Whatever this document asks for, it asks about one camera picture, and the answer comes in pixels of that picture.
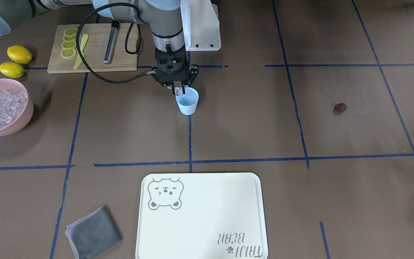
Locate pink bowl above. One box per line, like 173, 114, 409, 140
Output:
0, 78, 33, 136

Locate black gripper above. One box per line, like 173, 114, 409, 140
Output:
152, 46, 199, 97

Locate red strawberry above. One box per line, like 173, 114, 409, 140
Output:
333, 103, 347, 113

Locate white camera mast pole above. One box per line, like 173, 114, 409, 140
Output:
180, 0, 221, 51

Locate steel handled knife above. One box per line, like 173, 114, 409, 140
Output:
103, 20, 120, 65

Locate yellow lemon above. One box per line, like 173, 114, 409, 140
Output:
6, 45, 33, 65
0, 62, 25, 78

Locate light blue plastic cup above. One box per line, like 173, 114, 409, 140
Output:
175, 87, 199, 116

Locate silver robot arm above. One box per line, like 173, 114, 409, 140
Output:
0, 0, 199, 96

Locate cream bear serving tray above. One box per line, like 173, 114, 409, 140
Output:
135, 172, 269, 259

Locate clear ice cubes pile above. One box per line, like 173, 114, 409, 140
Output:
0, 88, 28, 129

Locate yellow plastic knife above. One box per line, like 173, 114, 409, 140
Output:
73, 34, 89, 69

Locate lemon slices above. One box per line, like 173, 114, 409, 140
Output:
60, 27, 78, 59

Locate wooden cutting board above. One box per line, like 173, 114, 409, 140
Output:
47, 23, 138, 74

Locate grey folded cloth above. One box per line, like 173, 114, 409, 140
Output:
65, 206, 122, 259

